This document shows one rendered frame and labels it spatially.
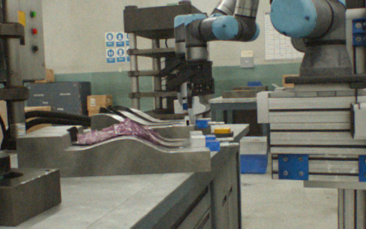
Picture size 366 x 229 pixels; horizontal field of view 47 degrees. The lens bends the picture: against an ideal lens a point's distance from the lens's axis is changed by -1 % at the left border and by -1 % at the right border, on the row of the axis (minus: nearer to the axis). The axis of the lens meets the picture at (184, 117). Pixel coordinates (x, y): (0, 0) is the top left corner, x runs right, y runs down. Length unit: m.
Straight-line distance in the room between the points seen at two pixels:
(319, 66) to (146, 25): 4.54
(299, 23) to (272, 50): 6.82
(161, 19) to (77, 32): 3.74
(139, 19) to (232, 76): 2.87
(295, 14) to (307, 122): 0.32
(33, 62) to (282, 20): 1.30
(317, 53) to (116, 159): 0.63
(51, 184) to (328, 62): 0.81
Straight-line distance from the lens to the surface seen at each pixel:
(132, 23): 5.74
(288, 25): 1.17
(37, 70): 2.15
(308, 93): 1.27
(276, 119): 1.28
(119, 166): 1.12
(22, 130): 1.83
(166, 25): 5.58
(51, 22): 9.40
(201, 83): 1.42
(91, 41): 8.93
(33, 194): 0.83
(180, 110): 1.76
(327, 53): 1.27
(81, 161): 1.13
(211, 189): 1.61
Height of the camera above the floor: 1.04
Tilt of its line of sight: 5 degrees down
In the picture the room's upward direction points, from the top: 2 degrees counter-clockwise
